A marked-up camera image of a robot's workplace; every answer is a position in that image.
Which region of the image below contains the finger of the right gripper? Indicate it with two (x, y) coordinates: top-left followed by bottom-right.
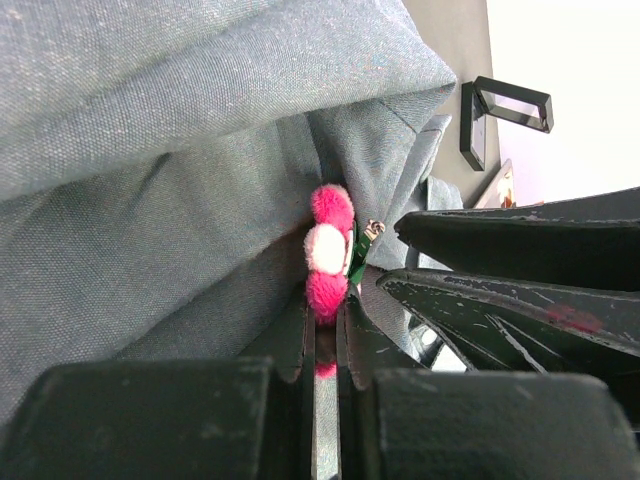
(394, 188), (639, 291)
(378, 269), (639, 374)

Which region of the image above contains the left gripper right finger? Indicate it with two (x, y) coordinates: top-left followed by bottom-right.
(336, 294), (639, 479)

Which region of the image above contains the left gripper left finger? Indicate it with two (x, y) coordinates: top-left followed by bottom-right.
(1, 294), (315, 479)

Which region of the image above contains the grey button-up shirt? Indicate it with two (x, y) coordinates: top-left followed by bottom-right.
(1, 1), (457, 425)

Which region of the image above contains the black square plate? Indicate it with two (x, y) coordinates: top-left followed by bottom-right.
(459, 76), (554, 172)

